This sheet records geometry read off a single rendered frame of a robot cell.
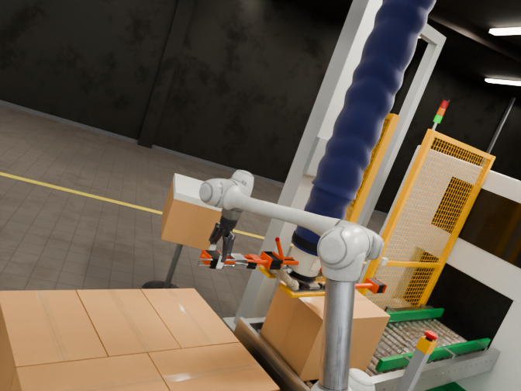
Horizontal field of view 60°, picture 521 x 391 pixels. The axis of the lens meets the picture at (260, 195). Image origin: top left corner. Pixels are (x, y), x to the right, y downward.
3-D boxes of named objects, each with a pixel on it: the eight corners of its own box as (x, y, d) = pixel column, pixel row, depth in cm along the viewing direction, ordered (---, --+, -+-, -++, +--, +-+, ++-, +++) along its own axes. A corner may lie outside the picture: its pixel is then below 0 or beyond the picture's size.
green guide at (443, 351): (483, 345, 388) (488, 337, 386) (495, 353, 380) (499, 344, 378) (374, 369, 285) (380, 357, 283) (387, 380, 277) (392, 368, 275)
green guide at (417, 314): (431, 310, 427) (435, 302, 425) (440, 316, 419) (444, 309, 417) (319, 320, 324) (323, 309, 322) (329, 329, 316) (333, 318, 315)
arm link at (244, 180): (231, 199, 200) (214, 199, 189) (243, 167, 197) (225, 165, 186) (250, 209, 195) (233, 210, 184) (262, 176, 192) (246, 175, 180)
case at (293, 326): (324, 332, 311) (345, 282, 302) (365, 371, 281) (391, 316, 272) (257, 337, 273) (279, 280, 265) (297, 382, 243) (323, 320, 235)
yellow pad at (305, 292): (322, 286, 249) (326, 278, 248) (336, 295, 241) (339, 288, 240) (279, 287, 226) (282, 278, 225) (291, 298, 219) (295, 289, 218)
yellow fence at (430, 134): (398, 349, 452) (489, 154, 407) (405, 355, 445) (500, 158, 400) (320, 363, 377) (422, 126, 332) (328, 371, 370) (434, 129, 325)
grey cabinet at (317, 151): (319, 176, 358) (332, 140, 351) (323, 178, 354) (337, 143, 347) (301, 172, 345) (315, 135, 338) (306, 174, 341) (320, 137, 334)
